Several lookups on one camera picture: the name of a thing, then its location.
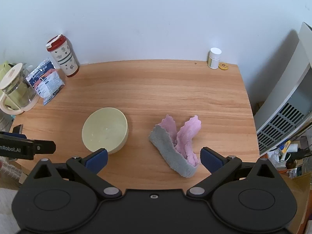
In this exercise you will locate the glass kettle with cream lid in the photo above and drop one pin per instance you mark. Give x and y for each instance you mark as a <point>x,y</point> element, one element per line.
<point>17,90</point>

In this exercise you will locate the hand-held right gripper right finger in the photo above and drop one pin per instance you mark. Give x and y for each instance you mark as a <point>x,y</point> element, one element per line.
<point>210,160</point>

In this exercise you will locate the white appliance with vents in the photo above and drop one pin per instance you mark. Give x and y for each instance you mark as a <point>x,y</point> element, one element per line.
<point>287,97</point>

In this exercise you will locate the pale green object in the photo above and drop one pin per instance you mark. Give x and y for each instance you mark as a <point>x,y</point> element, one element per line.
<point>4,69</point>

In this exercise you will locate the white power adapter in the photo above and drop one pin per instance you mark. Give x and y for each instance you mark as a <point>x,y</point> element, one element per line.
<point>293,148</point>

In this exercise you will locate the blue snack packet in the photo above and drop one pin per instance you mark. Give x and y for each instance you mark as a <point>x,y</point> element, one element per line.
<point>46,80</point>

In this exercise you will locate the cardboard box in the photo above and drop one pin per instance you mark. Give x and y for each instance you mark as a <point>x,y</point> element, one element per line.
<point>296,199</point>

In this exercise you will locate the red and white tumbler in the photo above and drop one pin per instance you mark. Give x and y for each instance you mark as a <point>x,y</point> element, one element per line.
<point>63,57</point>

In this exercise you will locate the pale yellow bowl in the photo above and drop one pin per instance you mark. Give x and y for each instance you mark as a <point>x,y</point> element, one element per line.
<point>104,130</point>

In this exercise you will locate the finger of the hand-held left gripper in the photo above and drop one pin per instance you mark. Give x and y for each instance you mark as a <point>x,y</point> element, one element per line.
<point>46,146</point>

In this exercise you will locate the yellow round tin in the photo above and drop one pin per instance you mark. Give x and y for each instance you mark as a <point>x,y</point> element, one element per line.
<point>223,66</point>

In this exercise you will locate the white pill bottle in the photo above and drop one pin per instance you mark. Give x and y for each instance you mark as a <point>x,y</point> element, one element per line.
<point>214,58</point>

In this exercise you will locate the pink and grey cloth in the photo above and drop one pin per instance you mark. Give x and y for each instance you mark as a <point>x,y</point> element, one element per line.
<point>181,151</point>

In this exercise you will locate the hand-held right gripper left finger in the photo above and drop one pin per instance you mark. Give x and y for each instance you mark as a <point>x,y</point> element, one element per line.
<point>98,160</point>

